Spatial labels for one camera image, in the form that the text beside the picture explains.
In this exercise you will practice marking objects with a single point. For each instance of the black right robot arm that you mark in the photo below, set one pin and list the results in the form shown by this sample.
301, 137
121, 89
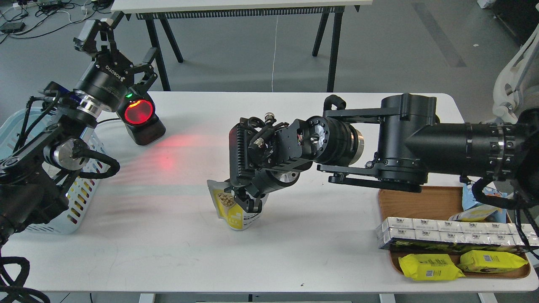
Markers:
394, 147

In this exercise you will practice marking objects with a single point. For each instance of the light blue plastic basket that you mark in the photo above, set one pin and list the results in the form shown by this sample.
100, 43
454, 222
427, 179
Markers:
82, 190

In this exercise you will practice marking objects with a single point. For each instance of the yellow snack pack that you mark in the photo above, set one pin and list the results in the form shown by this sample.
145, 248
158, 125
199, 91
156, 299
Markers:
490, 262
429, 267

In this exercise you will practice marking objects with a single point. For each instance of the wooden tray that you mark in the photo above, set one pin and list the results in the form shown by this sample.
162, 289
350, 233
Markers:
433, 202

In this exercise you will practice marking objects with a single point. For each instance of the silver multipack box row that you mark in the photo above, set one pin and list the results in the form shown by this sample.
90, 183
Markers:
438, 236

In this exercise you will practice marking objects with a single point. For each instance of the yellow snack pack right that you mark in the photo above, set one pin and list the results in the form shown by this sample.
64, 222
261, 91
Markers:
490, 262

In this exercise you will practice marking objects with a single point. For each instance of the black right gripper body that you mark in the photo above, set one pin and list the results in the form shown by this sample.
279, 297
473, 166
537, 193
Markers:
266, 155

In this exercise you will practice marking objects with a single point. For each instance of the black barcode scanner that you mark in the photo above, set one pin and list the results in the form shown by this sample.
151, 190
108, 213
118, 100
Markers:
138, 114

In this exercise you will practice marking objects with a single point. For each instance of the yellow snack pack left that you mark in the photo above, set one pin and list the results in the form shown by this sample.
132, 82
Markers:
429, 267

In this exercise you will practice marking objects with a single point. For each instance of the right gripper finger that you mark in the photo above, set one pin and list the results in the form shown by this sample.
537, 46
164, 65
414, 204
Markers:
250, 203

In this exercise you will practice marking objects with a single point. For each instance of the background table black legs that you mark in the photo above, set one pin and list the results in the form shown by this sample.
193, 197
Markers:
239, 45

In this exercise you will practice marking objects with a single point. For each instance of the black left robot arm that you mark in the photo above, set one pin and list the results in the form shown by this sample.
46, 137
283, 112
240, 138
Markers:
52, 150

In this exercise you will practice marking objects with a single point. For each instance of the yellow white snack pouch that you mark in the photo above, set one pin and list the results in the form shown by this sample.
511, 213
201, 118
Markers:
227, 209

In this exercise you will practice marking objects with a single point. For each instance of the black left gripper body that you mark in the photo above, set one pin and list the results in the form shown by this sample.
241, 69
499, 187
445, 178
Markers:
106, 81

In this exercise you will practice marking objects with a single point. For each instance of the yellow flat snack pouch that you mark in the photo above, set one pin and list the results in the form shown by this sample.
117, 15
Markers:
481, 213

